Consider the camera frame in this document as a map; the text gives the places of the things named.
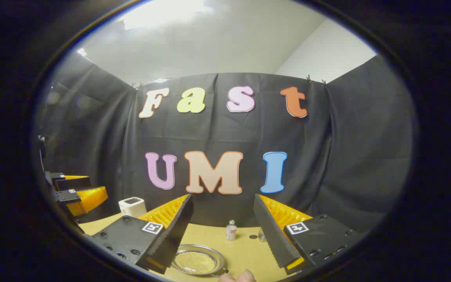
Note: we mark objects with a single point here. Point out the clear glass holder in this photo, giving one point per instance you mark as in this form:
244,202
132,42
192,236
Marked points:
262,235

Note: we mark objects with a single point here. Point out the white toaster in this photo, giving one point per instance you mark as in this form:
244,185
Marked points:
132,207

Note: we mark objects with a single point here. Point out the small clear plastic bottle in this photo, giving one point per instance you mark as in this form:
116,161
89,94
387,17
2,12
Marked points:
230,232

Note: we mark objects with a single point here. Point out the stainless steel pot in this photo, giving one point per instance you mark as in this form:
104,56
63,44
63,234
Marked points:
217,256

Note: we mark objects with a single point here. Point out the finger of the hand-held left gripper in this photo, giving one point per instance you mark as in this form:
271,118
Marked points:
73,183
88,199

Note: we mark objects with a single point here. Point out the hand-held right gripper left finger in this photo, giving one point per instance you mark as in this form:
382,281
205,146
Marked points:
174,235

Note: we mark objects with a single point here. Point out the black backdrop cloth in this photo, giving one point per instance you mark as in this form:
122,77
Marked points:
210,133

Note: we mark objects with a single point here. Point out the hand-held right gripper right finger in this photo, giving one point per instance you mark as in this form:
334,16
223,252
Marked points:
272,239

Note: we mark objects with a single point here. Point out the large pile of yellow soybeans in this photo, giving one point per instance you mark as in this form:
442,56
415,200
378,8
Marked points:
195,262

